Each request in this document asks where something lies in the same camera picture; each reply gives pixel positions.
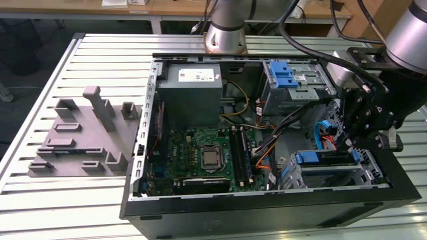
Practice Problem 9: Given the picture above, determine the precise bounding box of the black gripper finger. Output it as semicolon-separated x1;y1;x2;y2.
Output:
347;106;404;153
333;86;364;151

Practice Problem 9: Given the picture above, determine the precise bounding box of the hard disk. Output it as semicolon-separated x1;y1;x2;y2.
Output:
280;149;361;187

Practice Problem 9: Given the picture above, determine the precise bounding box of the metal disk bay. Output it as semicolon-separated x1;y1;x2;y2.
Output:
289;149;381;190

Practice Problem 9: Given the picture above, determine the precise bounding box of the metal optical drive cage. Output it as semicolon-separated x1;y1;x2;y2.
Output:
259;59;337;116

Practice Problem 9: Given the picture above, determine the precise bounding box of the blue drive cage latch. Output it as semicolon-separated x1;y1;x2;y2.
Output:
269;61;299;89

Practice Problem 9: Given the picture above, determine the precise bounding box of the wooden cabinet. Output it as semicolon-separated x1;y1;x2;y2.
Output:
339;0;413;47

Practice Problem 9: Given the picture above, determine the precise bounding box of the black RAM stick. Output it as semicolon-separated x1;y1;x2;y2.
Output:
237;126;255;183

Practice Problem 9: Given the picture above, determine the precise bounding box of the silver CPU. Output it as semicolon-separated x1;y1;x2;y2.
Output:
200;147;221;169

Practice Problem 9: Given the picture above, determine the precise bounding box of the grey power supply unit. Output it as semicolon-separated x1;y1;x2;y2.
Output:
156;62;224;128

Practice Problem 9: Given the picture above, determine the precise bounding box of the green motherboard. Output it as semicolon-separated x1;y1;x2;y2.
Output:
145;126;268;196

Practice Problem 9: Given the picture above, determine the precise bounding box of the black graphics card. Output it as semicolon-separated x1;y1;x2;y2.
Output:
174;176;231;195

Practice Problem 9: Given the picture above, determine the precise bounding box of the black open PC case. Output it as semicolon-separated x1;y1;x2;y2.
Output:
118;52;421;240

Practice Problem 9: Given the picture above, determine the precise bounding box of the grey parts rack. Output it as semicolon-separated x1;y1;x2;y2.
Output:
26;84;144;178

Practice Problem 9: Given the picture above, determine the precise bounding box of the white paper sheet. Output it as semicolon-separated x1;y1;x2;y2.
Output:
101;0;128;9

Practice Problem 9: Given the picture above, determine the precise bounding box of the wooden desk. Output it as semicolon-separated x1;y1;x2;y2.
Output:
0;0;355;36

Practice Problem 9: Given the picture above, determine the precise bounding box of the black chair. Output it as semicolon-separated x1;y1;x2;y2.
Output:
0;18;44;76

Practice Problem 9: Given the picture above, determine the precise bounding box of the red power wire black plug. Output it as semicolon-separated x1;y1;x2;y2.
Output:
319;126;344;151

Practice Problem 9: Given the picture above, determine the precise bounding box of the blue data wire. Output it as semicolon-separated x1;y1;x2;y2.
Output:
312;119;336;151

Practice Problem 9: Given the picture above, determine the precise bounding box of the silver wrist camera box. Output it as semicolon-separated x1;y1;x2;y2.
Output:
324;49;368;84

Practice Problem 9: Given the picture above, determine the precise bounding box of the black cable bundle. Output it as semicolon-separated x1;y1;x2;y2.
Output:
252;99;321;157

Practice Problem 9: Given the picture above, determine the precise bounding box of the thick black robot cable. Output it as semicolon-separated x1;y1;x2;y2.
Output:
277;0;389;93

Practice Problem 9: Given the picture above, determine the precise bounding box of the yellow wire bundle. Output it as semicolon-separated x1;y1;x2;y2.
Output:
221;79;251;117

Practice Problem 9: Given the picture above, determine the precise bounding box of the orange data cable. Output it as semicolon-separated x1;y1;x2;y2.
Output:
255;152;272;171

